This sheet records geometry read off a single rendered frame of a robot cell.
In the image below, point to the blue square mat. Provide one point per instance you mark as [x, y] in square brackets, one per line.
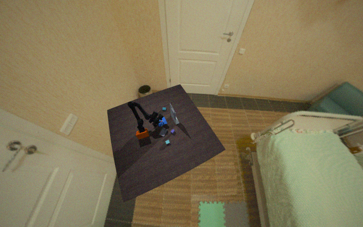
[163, 122]

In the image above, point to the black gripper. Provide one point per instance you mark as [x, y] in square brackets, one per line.
[157, 120]

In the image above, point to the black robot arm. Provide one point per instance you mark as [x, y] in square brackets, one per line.
[152, 117]

